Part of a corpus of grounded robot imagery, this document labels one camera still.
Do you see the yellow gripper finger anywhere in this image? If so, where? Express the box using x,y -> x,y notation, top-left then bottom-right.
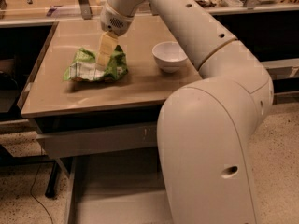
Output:
96,31 -> 118,68

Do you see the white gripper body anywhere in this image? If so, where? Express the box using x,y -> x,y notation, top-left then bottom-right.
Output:
100,2 -> 135,36

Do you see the green rice chip bag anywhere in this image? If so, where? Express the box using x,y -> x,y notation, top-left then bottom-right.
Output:
63,45 -> 128,82

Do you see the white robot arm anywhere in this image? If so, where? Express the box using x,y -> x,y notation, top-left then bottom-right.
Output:
100,0 -> 274,224

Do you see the grey drawer cabinet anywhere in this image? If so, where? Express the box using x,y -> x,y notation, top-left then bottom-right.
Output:
18,16 -> 200,174

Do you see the grey top drawer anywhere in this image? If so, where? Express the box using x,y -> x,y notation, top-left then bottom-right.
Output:
36,122 -> 157,159

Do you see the open grey middle drawer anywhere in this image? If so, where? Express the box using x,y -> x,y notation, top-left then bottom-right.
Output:
64,147 -> 173,224

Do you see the white ceramic bowl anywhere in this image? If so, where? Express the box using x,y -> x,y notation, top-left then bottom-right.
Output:
152,41 -> 188,73

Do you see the black table leg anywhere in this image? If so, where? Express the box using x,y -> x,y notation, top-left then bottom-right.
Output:
45,162 -> 61,198

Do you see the grey shelf beam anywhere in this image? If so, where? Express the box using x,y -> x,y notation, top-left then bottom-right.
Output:
262,58 -> 299,80

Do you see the metal bench post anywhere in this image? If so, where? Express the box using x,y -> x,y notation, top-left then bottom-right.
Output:
78,0 -> 92,20

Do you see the black floor cable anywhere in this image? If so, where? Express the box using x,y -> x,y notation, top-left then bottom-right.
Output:
29,163 -> 54,224

